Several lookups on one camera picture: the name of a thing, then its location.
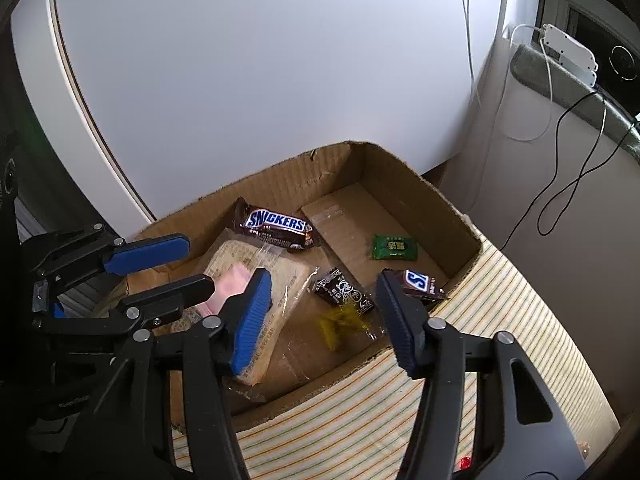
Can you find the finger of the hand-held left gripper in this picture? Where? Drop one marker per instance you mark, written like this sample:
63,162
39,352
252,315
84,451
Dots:
170,292
145,255

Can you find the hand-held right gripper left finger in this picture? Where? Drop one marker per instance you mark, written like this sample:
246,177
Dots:
250,320

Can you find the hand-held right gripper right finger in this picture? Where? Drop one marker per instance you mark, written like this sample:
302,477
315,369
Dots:
400,325

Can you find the pink snack packet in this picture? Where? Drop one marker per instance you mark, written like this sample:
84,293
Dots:
232,282

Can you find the small brown chocolate bar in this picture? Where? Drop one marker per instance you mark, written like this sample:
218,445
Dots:
420,282

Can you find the clear cracker packet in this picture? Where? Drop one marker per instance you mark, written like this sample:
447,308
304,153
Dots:
285,280

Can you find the yellow candy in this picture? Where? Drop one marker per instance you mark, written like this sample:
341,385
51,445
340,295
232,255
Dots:
337,327

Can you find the dark patterned snack packet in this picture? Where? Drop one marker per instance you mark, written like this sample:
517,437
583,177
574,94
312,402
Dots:
342,290

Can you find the green candy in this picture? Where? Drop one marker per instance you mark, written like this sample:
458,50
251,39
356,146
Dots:
395,247

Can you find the large brown chocolate bar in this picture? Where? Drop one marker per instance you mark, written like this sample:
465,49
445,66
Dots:
275,222

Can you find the cardboard box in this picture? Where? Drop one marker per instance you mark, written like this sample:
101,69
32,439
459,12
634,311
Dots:
360,210

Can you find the striped table cloth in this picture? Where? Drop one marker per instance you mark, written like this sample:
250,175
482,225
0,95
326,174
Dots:
500,300

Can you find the small red object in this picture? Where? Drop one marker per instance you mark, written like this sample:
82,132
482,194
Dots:
465,462

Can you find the white cabinet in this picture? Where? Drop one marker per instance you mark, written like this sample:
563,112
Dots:
250,85

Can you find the white power box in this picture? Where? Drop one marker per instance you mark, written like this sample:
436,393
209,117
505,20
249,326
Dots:
570,52

